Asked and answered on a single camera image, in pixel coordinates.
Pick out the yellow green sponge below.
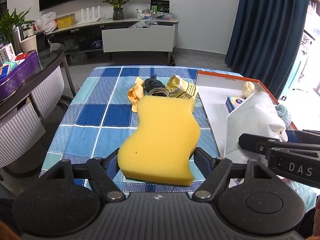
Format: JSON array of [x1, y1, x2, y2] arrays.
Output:
[[118, 95, 201, 187]]

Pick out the clear organiser with small items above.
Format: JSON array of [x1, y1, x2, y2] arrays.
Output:
[[137, 9, 173, 20]]

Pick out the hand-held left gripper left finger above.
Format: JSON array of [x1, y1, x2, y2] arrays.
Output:
[[41, 148, 125, 202]]

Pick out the grey plastic bag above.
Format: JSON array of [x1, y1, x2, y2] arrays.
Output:
[[129, 20, 158, 29]]

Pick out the light blue suitcase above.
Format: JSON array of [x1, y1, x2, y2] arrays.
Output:
[[285, 55, 305, 98]]

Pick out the white television cabinet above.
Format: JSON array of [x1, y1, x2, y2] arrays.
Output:
[[45, 16, 180, 67]]

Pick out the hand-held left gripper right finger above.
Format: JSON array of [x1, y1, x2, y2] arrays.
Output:
[[192, 147, 277, 202]]

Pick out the green plant in glass vase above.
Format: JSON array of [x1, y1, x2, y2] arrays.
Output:
[[102, 0, 137, 20]]

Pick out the white cabinet drawer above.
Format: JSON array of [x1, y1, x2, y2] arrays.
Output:
[[102, 24, 176, 53]]

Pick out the steel tumbler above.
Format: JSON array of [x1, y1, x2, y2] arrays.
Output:
[[12, 26, 25, 54]]

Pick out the blue checked tablecloth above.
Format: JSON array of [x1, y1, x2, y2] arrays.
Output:
[[40, 66, 315, 210]]

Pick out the yellow striped socks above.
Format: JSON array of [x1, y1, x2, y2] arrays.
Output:
[[166, 74, 199, 100]]

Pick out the dark blue curtain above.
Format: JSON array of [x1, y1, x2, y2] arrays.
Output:
[[224, 0, 310, 99]]

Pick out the white cup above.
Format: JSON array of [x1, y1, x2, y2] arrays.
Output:
[[20, 35, 38, 53]]

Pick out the light blue knitted scrunchie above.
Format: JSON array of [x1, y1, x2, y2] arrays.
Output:
[[275, 104, 292, 128]]

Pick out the leafy green houseplant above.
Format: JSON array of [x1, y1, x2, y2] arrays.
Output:
[[0, 9, 35, 43]]

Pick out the pile of small packets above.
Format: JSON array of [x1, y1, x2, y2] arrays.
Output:
[[0, 52, 30, 79]]

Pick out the yellow box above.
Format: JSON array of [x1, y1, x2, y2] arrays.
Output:
[[57, 14, 76, 29]]

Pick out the white plastic bag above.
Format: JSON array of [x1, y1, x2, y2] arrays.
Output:
[[35, 12, 57, 33]]

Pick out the white ribbed drawer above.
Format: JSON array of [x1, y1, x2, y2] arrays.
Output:
[[30, 65, 65, 119], [0, 102, 47, 168]]

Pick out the white face mask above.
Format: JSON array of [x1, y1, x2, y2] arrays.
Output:
[[223, 91, 287, 167]]

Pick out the dark round side table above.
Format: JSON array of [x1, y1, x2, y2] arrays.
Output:
[[0, 42, 75, 178]]

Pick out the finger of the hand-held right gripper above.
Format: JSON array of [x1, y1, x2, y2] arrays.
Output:
[[238, 133, 320, 155], [286, 129, 320, 144]]

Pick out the orange cardboard box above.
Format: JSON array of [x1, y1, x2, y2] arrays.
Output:
[[195, 70, 300, 183]]

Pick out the orange cloth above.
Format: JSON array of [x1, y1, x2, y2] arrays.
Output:
[[128, 77, 145, 113]]

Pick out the colourful tissue pack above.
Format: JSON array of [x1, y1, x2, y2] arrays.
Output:
[[225, 95, 247, 113]]

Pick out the white router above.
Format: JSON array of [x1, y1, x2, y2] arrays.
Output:
[[77, 6, 102, 25]]

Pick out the black cloth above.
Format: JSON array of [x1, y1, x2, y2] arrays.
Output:
[[143, 74, 167, 93]]

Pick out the green black box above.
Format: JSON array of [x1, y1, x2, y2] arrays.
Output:
[[150, 0, 170, 14]]

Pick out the purple tin tray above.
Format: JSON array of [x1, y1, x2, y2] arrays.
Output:
[[0, 50, 40, 102]]

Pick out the grey cable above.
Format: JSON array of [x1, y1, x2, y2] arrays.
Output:
[[145, 85, 170, 98]]

